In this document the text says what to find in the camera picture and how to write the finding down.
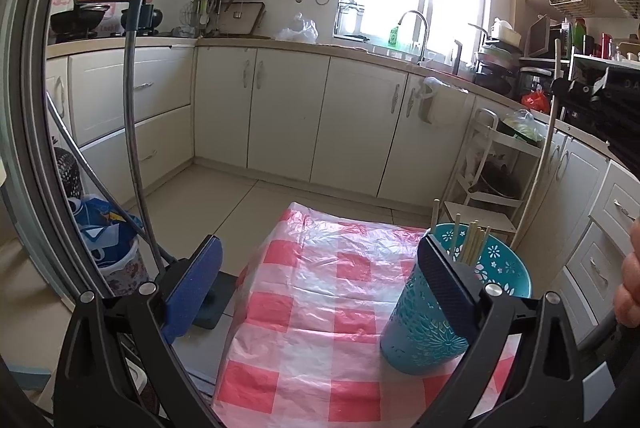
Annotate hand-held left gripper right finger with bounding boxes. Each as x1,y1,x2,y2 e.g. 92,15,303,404
416,232,590,428

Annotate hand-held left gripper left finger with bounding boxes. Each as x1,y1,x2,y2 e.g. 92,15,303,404
52,234,224,428

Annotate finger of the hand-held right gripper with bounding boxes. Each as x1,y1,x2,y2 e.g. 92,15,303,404
549,77,607,109

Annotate bundle of bamboo chopsticks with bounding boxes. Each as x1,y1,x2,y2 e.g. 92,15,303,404
431,198,493,267

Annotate blue cutout plastic basket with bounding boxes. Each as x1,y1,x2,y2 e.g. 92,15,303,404
380,222,532,376

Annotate person's right hand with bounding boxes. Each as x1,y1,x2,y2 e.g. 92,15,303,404
614,221,640,330

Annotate red plastic bag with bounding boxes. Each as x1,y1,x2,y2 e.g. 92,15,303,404
521,91,551,112

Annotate bagged green vegetables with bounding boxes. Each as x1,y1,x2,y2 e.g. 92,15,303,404
500,108,546,145

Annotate small dark appliance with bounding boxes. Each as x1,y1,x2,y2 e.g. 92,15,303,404
527,15,564,59

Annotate floral waste bin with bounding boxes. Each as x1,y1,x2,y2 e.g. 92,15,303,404
102,241,151,297

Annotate white storage rack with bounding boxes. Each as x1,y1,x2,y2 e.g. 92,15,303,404
442,108,548,245

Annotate stacked steel pots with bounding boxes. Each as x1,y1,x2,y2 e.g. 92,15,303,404
472,41,524,97

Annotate cream side base cabinets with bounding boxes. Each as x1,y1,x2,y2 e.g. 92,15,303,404
520,123,640,351

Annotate blue white bag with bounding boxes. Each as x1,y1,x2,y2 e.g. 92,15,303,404
75,195,144,267

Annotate dark pan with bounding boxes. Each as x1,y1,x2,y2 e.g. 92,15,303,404
479,158,522,200

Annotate red white checked tablecloth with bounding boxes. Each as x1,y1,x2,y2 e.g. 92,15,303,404
210,202,531,428

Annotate white hanging bag holder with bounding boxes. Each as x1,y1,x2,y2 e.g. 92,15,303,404
417,76,469,125

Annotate thin metal rod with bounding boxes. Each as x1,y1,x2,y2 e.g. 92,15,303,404
46,91,168,270

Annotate chrome faucet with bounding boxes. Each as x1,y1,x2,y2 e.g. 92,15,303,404
396,10,432,64

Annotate black mesh bin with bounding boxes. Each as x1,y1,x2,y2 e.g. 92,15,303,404
54,147,83,199

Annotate gooseneck holder stand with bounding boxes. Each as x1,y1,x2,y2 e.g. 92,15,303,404
74,0,236,330

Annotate cream door base cabinets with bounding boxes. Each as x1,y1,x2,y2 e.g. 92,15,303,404
194,44,481,205

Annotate cream drawer cabinet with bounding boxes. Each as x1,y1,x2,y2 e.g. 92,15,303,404
45,43,197,209

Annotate beige kitchen countertop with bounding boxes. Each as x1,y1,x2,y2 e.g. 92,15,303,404
47,33,640,166

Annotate black cooking pot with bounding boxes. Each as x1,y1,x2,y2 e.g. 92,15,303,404
121,6,164,35

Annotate dark cutting board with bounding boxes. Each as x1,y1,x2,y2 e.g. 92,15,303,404
218,2,266,37

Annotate white plastic bag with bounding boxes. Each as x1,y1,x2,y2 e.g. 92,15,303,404
276,13,319,43

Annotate black wok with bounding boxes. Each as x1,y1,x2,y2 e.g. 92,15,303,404
50,3,111,37

